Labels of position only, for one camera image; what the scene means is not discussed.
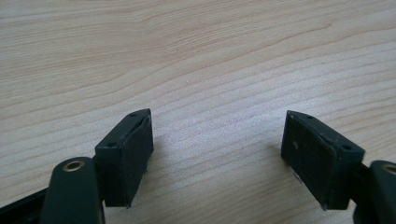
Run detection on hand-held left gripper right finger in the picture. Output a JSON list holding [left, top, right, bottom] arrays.
[[280, 109, 366, 211]]

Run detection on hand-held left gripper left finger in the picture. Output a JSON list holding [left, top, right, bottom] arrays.
[[94, 108, 155, 209]]

